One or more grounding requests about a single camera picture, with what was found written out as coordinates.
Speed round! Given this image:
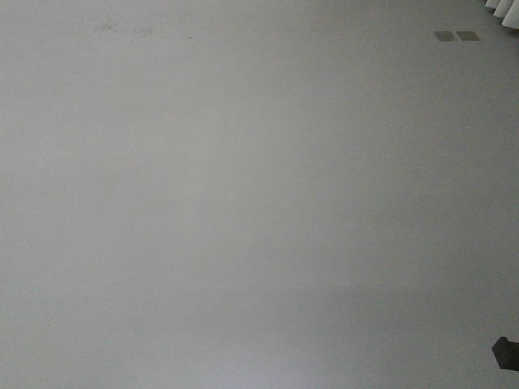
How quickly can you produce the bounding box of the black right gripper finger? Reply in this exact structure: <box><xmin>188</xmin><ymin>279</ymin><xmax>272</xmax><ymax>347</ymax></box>
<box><xmin>491</xmin><ymin>336</ymin><xmax>519</xmax><ymax>370</ymax></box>

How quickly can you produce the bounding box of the white curtain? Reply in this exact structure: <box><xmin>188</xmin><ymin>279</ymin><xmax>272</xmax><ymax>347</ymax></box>
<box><xmin>485</xmin><ymin>0</ymin><xmax>519</xmax><ymax>29</ymax></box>

